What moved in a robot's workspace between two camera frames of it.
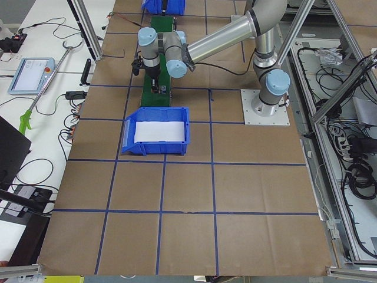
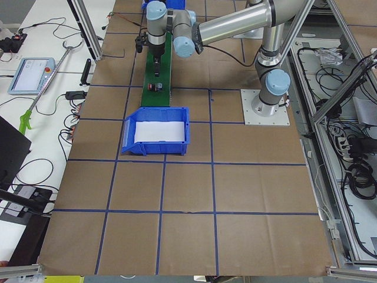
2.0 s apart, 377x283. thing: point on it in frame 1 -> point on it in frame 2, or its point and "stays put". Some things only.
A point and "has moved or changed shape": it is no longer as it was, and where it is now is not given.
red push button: (163, 89) has moved or changed shape
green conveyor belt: (162, 24) stays put
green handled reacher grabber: (26, 116) stays put
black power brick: (76, 95) stays put
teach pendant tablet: (30, 75) stays put
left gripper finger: (153, 86) -> (157, 61)
